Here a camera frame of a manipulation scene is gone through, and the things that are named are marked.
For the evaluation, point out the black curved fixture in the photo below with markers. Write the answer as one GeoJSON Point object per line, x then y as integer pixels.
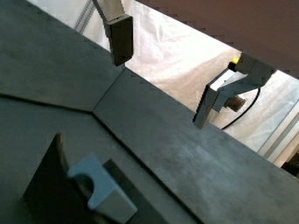
{"type": "Point", "coordinates": [58, 198]}

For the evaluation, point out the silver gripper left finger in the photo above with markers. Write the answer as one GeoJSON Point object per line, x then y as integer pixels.
{"type": "Point", "coordinates": [119, 29]}

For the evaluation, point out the yellow camera mount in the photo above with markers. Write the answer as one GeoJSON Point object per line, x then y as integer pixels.
{"type": "Point", "coordinates": [235, 61]}

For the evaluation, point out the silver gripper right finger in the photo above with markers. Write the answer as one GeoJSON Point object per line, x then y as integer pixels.
{"type": "Point", "coordinates": [238, 79]}

